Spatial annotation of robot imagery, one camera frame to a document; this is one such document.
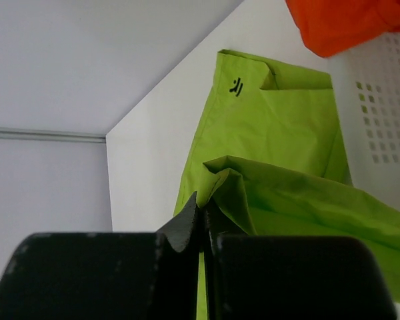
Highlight white plastic perforated basket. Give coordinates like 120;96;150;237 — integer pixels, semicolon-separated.
328;33;400;211

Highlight lime green shorts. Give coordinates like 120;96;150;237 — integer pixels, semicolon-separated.
175;50;400;310

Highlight orange shorts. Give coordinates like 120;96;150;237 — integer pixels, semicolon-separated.
286;0;400;58

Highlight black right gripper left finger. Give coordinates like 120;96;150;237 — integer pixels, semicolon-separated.
0;196;200;319

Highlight left corner aluminium post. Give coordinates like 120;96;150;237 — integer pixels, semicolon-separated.
0;127;106;143

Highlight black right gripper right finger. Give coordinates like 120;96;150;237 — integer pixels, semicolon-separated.
203;203;397;319

